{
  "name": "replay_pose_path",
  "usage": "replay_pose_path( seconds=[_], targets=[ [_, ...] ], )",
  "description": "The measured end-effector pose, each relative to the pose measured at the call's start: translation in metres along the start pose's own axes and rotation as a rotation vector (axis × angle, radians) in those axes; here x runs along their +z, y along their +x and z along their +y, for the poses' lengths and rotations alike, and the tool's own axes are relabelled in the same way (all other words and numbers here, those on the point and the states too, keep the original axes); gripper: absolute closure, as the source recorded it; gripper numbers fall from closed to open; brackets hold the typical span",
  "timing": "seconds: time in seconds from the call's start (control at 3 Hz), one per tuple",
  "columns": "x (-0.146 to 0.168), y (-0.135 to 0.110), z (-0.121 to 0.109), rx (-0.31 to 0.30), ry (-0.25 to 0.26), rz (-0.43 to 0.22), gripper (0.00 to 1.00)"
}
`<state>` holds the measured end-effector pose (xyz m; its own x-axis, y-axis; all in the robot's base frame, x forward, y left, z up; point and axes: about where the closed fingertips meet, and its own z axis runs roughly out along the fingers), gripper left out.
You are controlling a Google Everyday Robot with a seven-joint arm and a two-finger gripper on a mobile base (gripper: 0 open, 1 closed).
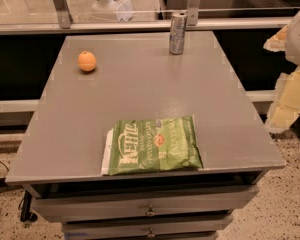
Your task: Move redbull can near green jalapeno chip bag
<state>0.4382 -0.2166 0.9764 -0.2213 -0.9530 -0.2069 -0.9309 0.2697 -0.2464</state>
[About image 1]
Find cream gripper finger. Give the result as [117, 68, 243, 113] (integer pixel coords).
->
[263, 26, 288, 52]
[265, 66, 300, 133]

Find silver blue redbull can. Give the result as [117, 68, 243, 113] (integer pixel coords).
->
[169, 11, 187, 55]

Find green jalapeno chip bag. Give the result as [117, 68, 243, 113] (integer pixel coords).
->
[101, 116, 203, 176]

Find top drawer knob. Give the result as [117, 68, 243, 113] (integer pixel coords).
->
[145, 205, 156, 217]

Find drawer knob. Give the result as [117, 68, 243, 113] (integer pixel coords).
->
[147, 228, 156, 238]
[145, 205, 156, 217]

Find orange fruit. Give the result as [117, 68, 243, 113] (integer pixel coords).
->
[78, 51, 97, 72]

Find grey drawer cabinet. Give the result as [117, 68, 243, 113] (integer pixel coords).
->
[6, 31, 284, 240]

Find black caster wheel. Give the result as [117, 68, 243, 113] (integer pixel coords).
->
[19, 191, 38, 222]

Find right metal rail bracket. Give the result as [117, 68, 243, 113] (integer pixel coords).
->
[187, 0, 201, 26]

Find metal rail bracket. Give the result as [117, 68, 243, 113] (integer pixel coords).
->
[187, 0, 201, 26]
[53, 0, 72, 29]

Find white pedestal base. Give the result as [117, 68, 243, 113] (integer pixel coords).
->
[91, 0, 133, 22]

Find left metal rail bracket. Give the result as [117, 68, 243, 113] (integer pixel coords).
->
[53, 0, 72, 29]

